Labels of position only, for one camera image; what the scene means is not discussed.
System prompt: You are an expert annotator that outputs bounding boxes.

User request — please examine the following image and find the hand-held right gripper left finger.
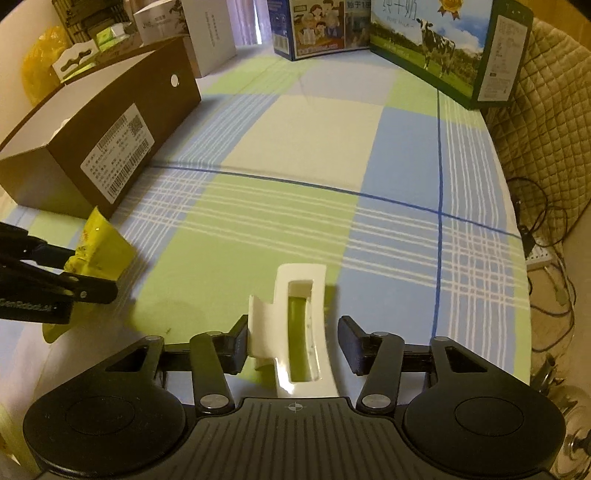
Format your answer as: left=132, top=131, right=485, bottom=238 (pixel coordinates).
left=104, top=315, right=250, bottom=415

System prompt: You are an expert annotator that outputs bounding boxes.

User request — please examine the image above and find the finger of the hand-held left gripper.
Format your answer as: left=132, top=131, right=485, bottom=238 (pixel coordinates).
left=0, top=222, right=77, bottom=271
left=0, top=256, right=119, bottom=306

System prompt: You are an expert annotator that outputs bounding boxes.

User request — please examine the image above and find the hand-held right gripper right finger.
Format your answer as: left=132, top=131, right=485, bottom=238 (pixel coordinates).
left=338, top=316, right=491, bottom=414

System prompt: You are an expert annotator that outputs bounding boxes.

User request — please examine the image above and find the white plastic hair clip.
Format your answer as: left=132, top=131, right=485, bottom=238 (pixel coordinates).
left=248, top=263, right=352, bottom=398

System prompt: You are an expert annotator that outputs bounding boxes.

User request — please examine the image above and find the yellow snack packet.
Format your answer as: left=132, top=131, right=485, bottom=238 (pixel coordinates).
left=41, top=206, right=136, bottom=344

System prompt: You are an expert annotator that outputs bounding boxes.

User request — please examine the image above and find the brown cardboard box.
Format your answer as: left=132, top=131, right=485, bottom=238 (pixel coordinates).
left=0, top=36, right=202, bottom=220

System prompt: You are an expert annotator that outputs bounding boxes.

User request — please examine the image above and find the checked tablecloth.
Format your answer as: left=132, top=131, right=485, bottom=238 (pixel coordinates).
left=0, top=44, right=532, bottom=402

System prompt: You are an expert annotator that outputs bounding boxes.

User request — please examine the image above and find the yellow plastic bag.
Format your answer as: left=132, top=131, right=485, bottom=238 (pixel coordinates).
left=21, top=25, right=70, bottom=107

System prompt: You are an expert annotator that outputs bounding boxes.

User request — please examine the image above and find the cardboard tissue carton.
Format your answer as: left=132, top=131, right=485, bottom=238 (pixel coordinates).
left=51, top=23, right=144, bottom=85

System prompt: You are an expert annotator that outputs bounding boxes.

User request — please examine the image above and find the white power strip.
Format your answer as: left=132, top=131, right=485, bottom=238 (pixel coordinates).
left=526, top=247, right=557, bottom=269

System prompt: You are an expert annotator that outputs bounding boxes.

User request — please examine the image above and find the stainless steel kettle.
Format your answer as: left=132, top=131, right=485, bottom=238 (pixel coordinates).
left=531, top=353, right=585, bottom=480

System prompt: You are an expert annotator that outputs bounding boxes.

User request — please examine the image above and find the green tissue pack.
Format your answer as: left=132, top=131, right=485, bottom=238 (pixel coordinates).
left=95, top=24, right=134, bottom=49

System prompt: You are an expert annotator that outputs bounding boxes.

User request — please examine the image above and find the white carton box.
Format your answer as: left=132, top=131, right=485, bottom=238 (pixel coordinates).
left=133, top=0, right=238, bottom=78

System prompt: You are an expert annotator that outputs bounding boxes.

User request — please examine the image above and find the quilted beige chair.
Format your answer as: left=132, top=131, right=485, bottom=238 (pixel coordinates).
left=480, top=18, right=585, bottom=241

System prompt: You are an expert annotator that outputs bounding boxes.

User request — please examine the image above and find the green milk carton box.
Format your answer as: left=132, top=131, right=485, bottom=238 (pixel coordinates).
left=368, top=0, right=535, bottom=110

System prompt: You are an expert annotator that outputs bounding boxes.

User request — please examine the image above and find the purple curtain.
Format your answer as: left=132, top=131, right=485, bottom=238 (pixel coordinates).
left=231, top=0, right=278, bottom=47

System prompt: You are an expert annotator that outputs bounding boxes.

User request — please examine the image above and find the blue milk carton box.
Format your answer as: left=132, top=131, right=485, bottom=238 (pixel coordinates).
left=267, top=0, right=376, bottom=62

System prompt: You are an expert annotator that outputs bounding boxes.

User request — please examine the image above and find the black cable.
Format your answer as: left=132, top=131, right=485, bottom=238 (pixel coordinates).
left=508, top=178, right=578, bottom=319

